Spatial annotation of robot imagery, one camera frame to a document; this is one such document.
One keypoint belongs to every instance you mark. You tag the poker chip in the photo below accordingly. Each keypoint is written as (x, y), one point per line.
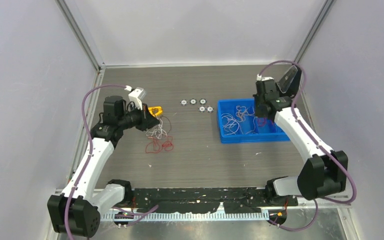
(193, 101)
(202, 109)
(202, 101)
(184, 102)
(210, 109)

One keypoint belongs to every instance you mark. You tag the black wedge with clear plate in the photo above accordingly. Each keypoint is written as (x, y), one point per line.
(288, 85)

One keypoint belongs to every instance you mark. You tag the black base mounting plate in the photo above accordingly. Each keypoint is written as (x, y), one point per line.
(235, 200)

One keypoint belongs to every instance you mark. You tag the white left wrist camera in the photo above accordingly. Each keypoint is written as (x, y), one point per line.
(136, 95)

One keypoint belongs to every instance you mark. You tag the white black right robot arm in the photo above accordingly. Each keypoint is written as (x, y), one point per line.
(323, 171)

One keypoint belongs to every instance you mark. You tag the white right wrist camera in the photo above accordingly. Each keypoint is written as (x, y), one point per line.
(265, 82)

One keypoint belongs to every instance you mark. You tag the yellow plastic tool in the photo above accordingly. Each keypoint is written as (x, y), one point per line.
(155, 111)

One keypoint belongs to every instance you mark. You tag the blue plastic divided tray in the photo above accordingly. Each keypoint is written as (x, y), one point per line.
(238, 124)

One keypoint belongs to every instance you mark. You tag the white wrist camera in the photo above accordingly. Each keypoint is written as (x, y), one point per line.
(265, 82)
(136, 95)

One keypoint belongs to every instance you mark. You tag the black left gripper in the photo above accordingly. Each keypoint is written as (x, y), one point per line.
(147, 121)

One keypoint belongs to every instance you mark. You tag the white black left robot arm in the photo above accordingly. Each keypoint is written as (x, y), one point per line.
(77, 211)

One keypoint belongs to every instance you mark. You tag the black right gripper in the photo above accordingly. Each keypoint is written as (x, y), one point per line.
(258, 113)

